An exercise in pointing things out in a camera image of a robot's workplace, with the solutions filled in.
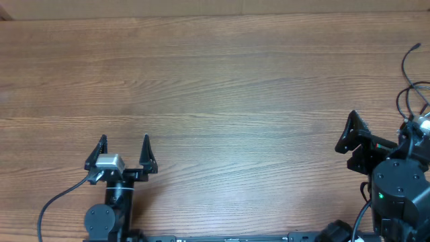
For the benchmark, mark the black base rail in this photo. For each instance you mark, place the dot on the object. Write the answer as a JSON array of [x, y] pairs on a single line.
[[335, 231]]

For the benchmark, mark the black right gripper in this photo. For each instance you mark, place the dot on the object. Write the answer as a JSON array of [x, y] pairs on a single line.
[[369, 144]]

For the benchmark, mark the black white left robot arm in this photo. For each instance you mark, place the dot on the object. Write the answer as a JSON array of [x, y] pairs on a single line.
[[111, 221]]

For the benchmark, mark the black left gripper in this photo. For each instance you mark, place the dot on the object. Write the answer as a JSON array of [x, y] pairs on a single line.
[[148, 163]]

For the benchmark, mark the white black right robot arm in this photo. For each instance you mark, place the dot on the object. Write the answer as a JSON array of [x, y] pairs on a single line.
[[399, 191]]

